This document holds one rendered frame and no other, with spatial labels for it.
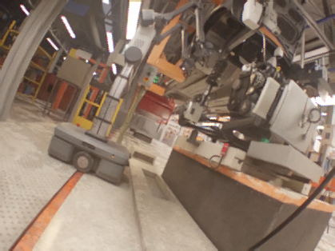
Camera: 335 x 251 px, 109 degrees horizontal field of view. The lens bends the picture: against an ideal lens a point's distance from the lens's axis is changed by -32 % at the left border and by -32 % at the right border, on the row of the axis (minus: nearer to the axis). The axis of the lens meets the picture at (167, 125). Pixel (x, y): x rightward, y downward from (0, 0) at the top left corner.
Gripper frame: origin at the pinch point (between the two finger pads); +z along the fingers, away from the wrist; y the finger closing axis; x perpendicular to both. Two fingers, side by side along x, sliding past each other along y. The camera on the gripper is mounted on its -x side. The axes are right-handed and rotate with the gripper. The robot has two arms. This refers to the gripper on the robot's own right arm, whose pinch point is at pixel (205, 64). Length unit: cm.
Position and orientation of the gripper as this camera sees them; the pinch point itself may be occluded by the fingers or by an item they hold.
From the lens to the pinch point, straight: 157.4
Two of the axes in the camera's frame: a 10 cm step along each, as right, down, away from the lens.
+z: 1.2, 9.9, 0.4
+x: -9.7, 1.2, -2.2
